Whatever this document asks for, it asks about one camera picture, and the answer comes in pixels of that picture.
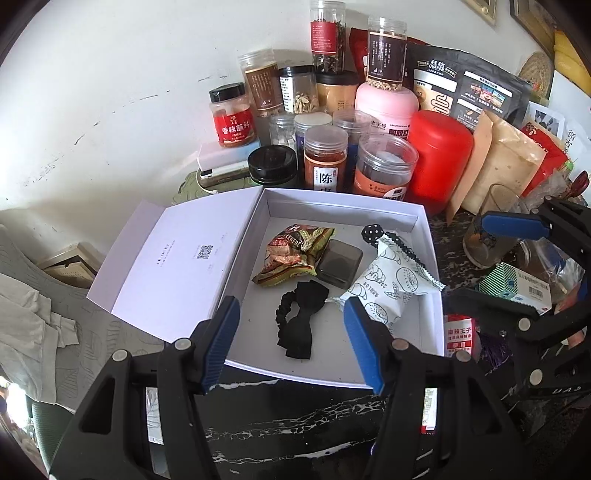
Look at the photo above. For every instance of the red label seasoning jar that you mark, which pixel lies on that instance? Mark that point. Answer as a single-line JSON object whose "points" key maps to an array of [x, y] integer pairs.
{"points": [[231, 117]]}

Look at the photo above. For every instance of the colourful snack packet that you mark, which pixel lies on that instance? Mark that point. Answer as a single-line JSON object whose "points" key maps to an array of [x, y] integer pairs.
{"points": [[291, 254]]}

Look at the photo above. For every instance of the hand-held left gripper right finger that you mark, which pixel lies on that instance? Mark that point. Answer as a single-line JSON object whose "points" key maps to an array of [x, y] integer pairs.
{"points": [[364, 341]]}

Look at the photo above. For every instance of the green mat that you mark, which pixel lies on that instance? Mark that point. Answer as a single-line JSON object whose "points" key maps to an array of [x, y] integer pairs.
{"points": [[184, 191]]}

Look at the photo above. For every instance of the small clear jar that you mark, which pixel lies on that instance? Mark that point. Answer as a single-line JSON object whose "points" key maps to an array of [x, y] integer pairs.
{"points": [[282, 129]]}

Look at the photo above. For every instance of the beige jar with dark lid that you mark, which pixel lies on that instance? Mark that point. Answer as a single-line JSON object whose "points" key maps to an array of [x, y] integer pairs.
{"points": [[337, 92]]}

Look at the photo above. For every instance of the red bag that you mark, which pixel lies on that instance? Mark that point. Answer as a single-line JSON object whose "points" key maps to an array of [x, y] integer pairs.
{"points": [[358, 46]]}

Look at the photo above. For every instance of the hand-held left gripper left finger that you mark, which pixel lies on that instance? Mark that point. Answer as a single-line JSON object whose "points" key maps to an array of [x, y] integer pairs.
{"points": [[221, 341]]}

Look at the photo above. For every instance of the white cardboard box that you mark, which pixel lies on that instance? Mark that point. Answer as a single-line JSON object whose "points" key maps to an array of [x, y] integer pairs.
{"points": [[258, 323]]}

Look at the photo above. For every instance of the polka dot scrunchie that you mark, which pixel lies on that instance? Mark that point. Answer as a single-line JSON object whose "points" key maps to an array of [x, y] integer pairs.
{"points": [[371, 233]]}

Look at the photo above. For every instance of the slim white device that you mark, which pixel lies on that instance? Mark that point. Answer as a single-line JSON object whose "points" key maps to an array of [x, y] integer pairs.
{"points": [[221, 176]]}

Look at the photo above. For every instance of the green white small box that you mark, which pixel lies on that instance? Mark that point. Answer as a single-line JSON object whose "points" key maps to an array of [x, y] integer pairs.
{"points": [[521, 288]]}

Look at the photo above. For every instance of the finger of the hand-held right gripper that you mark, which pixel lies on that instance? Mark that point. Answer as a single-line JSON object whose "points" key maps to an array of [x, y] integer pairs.
{"points": [[512, 225], [485, 309]]}

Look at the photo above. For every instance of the pink jar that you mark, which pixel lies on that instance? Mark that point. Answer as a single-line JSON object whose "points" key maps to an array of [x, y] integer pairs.
{"points": [[388, 108]]}

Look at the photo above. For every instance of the red snack packet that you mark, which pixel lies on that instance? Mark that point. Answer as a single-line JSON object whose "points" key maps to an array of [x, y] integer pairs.
{"points": [[457, 334]]}

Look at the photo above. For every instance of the wooden frame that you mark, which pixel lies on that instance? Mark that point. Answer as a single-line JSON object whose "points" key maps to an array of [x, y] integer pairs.
{"points": [[69, 267]]}

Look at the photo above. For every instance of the white patterned snack packet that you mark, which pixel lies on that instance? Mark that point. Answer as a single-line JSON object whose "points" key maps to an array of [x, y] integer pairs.
{"points": [[392, 286]]}

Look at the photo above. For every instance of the brown label jar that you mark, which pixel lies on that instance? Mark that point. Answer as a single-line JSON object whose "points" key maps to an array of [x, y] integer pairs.
{"points": [[261, 83]]}

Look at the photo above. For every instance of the yellow object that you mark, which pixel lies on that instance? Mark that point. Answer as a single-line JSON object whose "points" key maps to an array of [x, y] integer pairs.
{"points": [[568, 50]]}

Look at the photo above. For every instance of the white power bank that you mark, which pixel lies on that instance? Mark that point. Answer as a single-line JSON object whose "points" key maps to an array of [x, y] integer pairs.
{"points": [[219, 154]]}

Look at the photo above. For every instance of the black lid seed jar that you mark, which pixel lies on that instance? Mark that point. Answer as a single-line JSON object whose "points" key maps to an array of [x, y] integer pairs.
{"points": [[299, 90]]}

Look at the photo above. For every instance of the pale grey cloth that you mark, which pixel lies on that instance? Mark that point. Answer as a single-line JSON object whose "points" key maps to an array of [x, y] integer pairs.
{"points": [[32, 323]]}

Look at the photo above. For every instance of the glass cup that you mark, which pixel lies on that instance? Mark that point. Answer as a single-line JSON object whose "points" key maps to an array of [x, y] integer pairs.
{"points": [[489, 230]]}

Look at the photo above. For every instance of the orange powder jar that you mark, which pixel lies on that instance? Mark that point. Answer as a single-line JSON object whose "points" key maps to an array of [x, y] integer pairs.
{"points": [[325, 159]]}

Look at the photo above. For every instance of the tall dark label jar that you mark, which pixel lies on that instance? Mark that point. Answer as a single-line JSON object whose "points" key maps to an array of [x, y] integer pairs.
{"points": [[387, 53]]}

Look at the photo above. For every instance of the grey patterned chair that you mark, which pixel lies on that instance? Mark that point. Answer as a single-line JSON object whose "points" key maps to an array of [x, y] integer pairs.
{"points": [[92, 332]]}

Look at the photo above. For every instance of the clear jar with white lid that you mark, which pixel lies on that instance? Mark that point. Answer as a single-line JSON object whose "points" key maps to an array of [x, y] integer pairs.
{"points": [[311, 122]]}

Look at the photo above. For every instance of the black food pouch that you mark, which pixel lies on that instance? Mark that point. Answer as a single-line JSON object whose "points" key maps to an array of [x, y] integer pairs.
{"points": [[471, 92]]}

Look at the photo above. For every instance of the wide clear jar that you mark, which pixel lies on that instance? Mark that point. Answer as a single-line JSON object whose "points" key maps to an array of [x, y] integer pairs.
{"points": [[385, 168]]}

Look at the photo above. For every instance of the picture frame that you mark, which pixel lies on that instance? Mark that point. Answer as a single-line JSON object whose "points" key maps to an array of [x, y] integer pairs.
{"points": [[482, 7], [531, 16]]}

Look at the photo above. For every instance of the dark lidded jar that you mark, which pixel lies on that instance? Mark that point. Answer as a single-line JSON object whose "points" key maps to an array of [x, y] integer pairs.
{"points": [[272, 166]]}

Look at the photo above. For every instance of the red canister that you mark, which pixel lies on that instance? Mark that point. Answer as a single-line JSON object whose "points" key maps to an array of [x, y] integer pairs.
{"points": [[438, 161]]}

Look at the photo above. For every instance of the beige powder bag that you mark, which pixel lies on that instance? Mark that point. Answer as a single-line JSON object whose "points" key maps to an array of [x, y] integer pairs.
{"points": [[508, 161]]}

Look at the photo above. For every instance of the woven round mat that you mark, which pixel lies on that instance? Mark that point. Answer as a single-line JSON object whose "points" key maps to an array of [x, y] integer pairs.
{"points": [[535, 69]]}

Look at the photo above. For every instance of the kraft paper bag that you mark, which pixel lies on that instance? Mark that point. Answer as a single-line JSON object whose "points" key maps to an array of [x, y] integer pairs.
{"points": [[475, 157]]}

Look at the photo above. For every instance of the tall red label jar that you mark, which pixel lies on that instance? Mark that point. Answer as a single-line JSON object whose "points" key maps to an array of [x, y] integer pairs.
{"points": [[328, 34]]}

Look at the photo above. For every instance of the clear jar with blue contents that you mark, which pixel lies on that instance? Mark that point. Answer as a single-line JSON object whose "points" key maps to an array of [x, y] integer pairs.
{"points": [[353, 124]]}

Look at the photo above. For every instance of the grey plastic box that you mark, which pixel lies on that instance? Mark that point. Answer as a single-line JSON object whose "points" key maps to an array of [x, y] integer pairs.
{"points": [[337, 263]]}

